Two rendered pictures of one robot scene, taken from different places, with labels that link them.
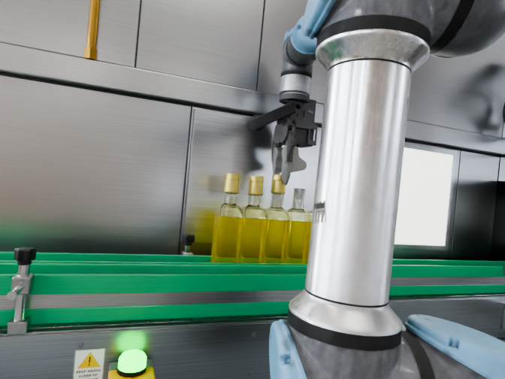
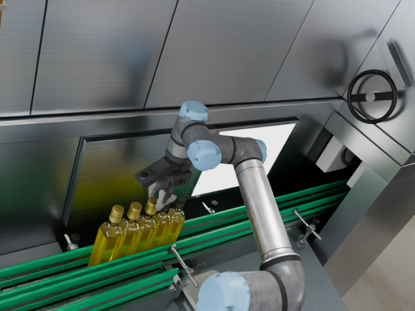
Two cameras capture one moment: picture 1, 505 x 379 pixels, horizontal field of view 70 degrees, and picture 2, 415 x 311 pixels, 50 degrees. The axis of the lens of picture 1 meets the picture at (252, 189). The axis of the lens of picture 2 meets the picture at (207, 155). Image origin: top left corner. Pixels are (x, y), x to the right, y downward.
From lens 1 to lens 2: 100 cm
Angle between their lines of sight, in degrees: 43
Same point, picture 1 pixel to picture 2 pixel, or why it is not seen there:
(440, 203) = (272, 155)
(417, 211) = not seen: hidden behind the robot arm
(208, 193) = (90, 195)
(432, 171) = (274, 137)
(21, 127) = not seen: outside the picture
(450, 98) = (314, 76)
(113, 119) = (8, 158)
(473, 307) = not seen: hidden behind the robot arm
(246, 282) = (123, 290)
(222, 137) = (108, 157)
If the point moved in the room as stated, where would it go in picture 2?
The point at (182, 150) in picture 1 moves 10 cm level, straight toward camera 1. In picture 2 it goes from (70, 166) to (78, 190)
